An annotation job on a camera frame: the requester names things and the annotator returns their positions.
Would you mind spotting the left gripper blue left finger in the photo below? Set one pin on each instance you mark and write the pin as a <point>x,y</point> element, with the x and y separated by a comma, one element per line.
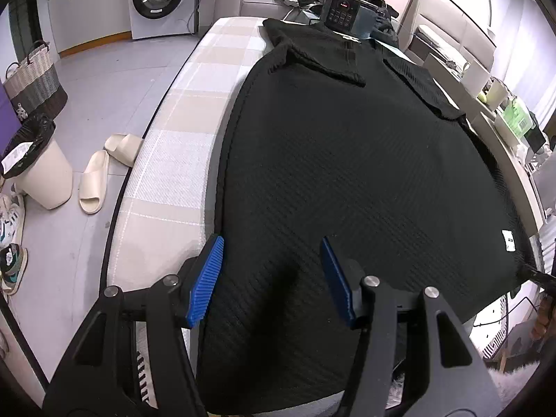
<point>201,279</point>

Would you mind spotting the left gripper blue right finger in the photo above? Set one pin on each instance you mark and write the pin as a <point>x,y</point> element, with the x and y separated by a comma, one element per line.
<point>338,284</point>

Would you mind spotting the black knit sweater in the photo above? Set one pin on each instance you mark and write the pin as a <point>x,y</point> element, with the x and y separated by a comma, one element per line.
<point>330,137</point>

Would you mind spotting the plaid bed cover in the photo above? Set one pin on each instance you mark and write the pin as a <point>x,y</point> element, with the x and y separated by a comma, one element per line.
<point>169,205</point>

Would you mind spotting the white bowl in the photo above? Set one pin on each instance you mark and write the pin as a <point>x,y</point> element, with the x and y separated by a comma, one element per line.
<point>506,133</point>

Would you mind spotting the cream slipper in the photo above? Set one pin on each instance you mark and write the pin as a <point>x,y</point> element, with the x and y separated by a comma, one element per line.
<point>124,148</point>
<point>93,185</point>

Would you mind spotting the green tissue pack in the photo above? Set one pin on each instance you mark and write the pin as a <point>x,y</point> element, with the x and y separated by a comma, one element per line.
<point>517,117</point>

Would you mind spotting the white cup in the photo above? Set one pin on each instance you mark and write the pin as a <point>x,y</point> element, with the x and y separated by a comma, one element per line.
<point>496,94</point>

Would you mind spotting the white paper roll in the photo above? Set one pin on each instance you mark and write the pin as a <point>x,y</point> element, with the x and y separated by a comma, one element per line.
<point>474,78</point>

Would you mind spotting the white trash bin black bag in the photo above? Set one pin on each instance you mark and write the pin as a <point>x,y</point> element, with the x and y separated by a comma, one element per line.
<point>36,164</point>

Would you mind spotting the purple bag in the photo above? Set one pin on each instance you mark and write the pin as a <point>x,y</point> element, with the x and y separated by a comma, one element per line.
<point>9,122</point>

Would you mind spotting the woven laundry basket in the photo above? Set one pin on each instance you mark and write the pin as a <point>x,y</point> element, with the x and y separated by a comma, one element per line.
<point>33,85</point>

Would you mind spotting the dark rice cooker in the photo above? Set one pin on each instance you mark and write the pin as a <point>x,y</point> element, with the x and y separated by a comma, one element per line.
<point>356,18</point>

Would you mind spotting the beige bed headboard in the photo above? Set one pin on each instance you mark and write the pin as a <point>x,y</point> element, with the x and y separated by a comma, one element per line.
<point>440,28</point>

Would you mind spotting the white washing machine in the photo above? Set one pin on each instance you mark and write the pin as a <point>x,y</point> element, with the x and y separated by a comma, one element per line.
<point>162,18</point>

